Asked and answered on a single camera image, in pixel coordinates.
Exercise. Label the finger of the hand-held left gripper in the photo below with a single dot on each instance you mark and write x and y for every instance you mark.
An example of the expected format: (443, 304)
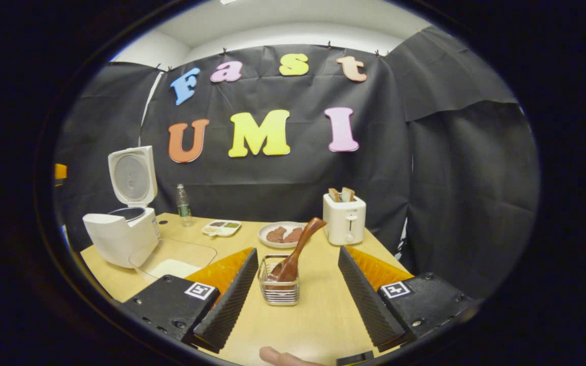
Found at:
(60, 174)

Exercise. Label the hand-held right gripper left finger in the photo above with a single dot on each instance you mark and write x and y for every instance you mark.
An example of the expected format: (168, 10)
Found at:
(232, 300)

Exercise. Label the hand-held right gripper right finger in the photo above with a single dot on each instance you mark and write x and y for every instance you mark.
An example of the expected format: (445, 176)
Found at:
(367, 305)

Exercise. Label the clear plastic rice box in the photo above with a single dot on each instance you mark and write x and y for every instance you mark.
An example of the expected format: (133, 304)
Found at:
(171, 267)

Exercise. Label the brown wooden spoon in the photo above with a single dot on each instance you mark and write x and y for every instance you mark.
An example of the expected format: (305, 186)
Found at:
(294, 258)

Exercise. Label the white rice cooker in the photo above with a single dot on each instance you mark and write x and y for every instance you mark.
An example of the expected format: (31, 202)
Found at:
(115, 239)

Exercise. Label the white divided dish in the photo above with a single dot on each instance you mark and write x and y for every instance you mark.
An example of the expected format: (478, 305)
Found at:
(222, 228)

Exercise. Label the white round plate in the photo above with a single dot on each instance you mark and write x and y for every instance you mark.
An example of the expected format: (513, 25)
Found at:
(265, 235)

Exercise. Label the brown meat piece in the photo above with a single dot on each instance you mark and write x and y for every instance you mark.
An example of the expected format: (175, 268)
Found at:
(293, 236)
(275, 234)

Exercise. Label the white toaster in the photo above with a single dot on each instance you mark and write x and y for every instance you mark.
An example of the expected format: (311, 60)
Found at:
(344, 223)

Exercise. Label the clear plastic bottle green label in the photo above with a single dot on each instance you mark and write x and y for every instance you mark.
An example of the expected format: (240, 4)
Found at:
(184, 206)

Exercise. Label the toast bread slice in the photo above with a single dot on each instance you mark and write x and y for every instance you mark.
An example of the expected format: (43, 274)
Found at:
(348, 194)
(334, 195)

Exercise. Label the black backdrop cloth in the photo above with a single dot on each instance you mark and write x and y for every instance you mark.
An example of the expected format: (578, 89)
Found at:
(283, 178)

